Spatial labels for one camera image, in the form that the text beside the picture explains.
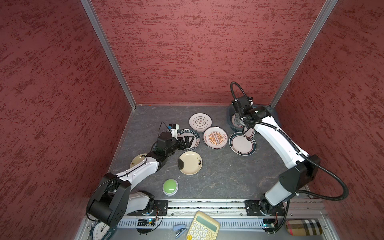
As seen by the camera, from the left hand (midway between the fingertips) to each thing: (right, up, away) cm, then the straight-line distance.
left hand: (189, 140), depth 85 cm
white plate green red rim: (+33, -5, +12) cm, 36 cm away
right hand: (+30, +11, -5) cm, 32 cm away
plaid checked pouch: (+54, -38, -18) cm, 68 cm away
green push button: (-10, -25, -6) cm, 27 cm away
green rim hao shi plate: (-1, +3, +18) cm, 19 cm away
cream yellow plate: (+2, -15, +5) cm, 16 cm away
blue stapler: (-3, -38, -18) cm, 43 cm away
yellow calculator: (+8, -38, -17) cm, 43 cm away
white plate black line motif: (+7, +10, +25) cm, 28 cm away
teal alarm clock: (-38, -37, -21) cm, 57 cm away
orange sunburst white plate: (+17, 0, +16) cm, 23 cm away
